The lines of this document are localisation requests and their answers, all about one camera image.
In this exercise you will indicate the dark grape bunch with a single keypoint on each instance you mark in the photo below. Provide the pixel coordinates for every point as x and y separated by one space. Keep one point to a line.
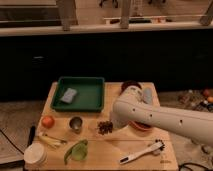
105 127

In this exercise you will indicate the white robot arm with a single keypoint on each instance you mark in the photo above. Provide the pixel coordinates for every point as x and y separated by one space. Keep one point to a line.
195 125

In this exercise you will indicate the green plastic tray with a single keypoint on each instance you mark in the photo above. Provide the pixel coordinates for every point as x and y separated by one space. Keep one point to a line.
89 97

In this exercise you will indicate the dark red bowl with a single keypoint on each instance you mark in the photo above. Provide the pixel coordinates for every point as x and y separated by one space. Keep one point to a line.
128 83

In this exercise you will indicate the blue grey sponge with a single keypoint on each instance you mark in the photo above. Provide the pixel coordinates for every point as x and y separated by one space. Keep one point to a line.
69 95

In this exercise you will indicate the grey cloth piece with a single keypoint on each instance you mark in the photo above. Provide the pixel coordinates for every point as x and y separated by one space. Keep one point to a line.
147 96

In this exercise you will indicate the small metal cup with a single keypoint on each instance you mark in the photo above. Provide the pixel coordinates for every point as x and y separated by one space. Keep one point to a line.
75 124

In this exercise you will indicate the orange bowl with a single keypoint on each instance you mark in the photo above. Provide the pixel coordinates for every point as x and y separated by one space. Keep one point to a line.
140 126

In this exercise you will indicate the orange fruit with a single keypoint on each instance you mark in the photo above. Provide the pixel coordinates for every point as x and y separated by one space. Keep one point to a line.
47 122

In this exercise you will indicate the yellow banana peel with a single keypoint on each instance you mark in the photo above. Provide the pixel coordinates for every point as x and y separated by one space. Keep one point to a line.
51 141

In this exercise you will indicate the white round lid stack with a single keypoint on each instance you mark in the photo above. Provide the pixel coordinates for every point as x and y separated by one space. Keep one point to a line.
35 154

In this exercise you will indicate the white handled brush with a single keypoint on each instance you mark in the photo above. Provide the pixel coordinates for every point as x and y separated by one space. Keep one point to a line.
157 145

